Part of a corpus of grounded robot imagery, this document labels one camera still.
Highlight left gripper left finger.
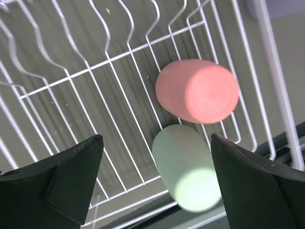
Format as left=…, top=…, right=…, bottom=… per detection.
left=0, top=135, right=104, bottom=229

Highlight pink cup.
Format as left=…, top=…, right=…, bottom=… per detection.
left=155, top=59, right=239, bottom=124

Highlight purple cup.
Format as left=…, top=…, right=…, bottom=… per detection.
left=245, top=0, right=305, bottom=20

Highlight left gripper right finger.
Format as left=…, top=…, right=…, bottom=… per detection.
left=211, top=134, right=305, bottom=229

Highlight green cup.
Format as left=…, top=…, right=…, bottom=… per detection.
left=152, top=124, right=222, bottom=213

